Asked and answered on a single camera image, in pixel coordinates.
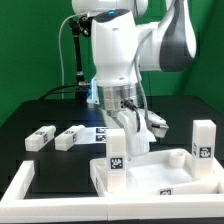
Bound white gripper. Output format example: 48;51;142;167
117;109;149;157

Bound white desk top tray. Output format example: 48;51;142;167
90;149;224;198

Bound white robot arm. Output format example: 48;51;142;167
71;0;196;157

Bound white fiducial marker sheet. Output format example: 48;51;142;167
73;125;107;144

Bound black cables on table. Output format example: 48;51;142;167
39;83;91;101

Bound black camera stand pole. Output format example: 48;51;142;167
69;16;93;101

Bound white U-shaped obstacle frame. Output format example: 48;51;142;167
0;161;224;224

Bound white camera cable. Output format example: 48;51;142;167
57;12;91;100

